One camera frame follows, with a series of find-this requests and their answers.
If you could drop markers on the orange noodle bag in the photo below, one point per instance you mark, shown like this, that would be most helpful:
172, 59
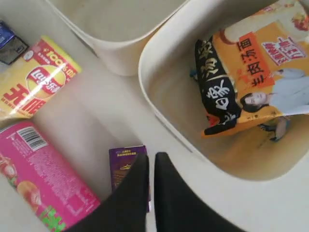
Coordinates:
256, 71

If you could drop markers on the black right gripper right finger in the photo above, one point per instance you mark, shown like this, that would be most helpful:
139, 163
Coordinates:
178, 208

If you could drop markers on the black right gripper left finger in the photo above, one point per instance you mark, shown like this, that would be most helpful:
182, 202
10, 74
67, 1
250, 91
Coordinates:
109, 218

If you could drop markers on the pink Lay's chip can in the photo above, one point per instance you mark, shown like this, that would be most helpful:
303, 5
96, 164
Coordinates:
43, 177

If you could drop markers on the blue white milk carton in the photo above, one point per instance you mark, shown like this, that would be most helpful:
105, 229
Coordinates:
11, 45

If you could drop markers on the purple carton box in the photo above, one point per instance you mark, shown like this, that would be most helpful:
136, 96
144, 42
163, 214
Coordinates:
129, 169

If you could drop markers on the cream bin square mark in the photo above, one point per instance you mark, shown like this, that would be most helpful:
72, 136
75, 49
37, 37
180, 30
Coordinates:
116, 30

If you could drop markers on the cream bin circle mark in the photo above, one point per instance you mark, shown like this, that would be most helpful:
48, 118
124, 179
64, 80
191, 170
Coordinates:
174, 97

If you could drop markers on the yellow Lay's chip can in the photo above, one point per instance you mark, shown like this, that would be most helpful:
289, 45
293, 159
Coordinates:
31, 81

